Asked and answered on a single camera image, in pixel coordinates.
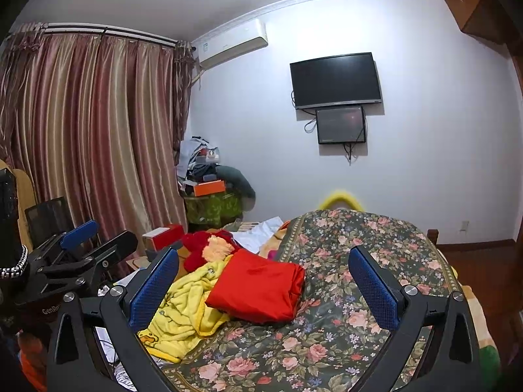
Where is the small wall screen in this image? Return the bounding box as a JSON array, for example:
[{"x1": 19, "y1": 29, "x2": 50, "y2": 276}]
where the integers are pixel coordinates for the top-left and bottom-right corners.
[{"x1": 315, "y1": 106, "x2": 367, "y2": 145}]

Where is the orange pink cloth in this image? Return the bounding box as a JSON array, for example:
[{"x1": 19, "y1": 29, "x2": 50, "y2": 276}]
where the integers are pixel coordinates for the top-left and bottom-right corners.
[{"x1": 257, "y1": 220, "x2": 293, "y2": 260}]

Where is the floral bedspread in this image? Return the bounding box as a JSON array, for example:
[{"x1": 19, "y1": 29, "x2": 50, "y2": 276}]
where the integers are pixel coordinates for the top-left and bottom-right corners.
[{"x1": 161, "y1": 208, "x2": 503, "y2": 392}]

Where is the white air conditioner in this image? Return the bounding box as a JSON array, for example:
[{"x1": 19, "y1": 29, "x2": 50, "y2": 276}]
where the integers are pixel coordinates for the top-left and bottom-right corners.
[{"x1": 190, "y1": 18, "x2": 269, "y2": 70}]

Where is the red white box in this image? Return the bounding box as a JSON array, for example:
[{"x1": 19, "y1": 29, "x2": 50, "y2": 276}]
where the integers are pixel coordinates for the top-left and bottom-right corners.
[{"x1": 142, "y1": 223, "x2": 184, "y2": 252}]

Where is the orange box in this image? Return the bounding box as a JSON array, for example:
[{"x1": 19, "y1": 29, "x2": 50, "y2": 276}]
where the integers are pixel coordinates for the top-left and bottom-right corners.
[{"x1": 193, "y1": 179, "x2": 227, "y2": 197}]

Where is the multicolour blanket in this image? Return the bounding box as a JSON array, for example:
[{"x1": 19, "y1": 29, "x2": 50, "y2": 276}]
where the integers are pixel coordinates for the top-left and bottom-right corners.
[{"x1": 458, "y1": 278, "x2": 504, "y2": 380}]

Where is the pile of clutter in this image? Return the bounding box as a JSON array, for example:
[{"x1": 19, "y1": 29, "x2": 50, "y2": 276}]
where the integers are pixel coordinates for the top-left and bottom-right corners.
[{"x1": 176, "y1": 136, "x2": 223, "y2": 184}]

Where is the red fluffy cloth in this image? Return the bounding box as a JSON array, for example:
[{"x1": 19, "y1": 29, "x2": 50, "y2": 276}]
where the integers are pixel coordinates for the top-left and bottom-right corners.
[{"x1": 182, "y1": 231, "x2": 242, "y2": 274}]

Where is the white cloth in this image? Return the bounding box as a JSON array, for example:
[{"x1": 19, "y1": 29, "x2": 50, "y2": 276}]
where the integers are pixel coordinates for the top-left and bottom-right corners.
[{"x1": 233, "y1": 216, "x2": 284, "y2": 254}]

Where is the tan wooden board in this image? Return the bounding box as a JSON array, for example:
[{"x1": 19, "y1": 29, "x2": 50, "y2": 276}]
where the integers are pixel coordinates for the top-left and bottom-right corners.
[{"x1": 0, "y1": 159, "x2": 36, "y2": 250}]

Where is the wall television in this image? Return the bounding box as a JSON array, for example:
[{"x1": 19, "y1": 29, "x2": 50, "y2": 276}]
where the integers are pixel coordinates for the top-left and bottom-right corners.
[{"x1": 290, "y1": 52, "x2": 383, "y2": 111}]

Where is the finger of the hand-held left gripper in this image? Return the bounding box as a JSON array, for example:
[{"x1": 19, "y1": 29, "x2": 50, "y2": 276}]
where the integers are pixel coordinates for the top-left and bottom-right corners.
[
  {"x1": 30, "y1": 220, "x2": 99, "y2": 267},
  {"x1": 40, "y1": 231, "x2": 139, "y2": 290}
]

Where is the green bag with clutter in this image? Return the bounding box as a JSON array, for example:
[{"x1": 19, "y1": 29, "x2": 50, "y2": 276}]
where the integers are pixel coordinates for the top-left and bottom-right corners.
[{"x1": 182, "y1": 192, "x2": 244, "y2": 231}]

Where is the dark grey cushion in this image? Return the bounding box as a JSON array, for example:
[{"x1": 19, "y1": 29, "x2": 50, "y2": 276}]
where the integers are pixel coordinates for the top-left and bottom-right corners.
[{"x1": 214, "y1": 164, "x2": 256, "y2": 212}]

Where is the yellow fleece blanket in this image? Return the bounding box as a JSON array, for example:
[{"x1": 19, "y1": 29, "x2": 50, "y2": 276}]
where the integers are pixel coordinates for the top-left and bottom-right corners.
[{"x1": 137, "y1": 259, "x2": 235, "y2": 364}]

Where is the yellow ring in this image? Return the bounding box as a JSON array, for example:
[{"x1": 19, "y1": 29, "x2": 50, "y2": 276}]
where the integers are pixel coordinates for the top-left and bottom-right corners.
[{"x1": 319, "y1": 189, "x2": 364, "y2": 212}]

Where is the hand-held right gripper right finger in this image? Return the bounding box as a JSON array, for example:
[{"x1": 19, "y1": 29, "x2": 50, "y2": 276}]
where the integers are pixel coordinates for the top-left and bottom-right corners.
[{"x1": 348, "y1": 246, "x2": 481, "y2": 392}]

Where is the striped curtain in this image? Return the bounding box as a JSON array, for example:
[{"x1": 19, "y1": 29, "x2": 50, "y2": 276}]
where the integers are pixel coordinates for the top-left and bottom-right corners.
[{"x1": 0, "y1": 22, "x2": 194, "y2": 282}]

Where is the red garment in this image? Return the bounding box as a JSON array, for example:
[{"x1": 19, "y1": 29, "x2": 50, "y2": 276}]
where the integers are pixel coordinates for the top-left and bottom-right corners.
[{"x1": 204, "y1": 249, "x2": 306, "y2": 325}]

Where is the curtain rail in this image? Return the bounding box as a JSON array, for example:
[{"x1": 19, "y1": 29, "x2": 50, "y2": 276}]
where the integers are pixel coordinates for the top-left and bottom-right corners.
[{"x1": 8, "y1": 24, "x2": 193, "y2": 48}]

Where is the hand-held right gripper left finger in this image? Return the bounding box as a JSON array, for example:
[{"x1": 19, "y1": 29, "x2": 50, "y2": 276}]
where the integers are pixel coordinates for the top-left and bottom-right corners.
[{"x1": 47, "y1": 247, "x2": 181, "y2": 392}]

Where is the black mesh chair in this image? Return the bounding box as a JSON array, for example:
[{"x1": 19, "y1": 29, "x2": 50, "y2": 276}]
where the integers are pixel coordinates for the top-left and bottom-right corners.
[{"x1": 25, "y1": 197, "x2": 76, "y2": 250}]

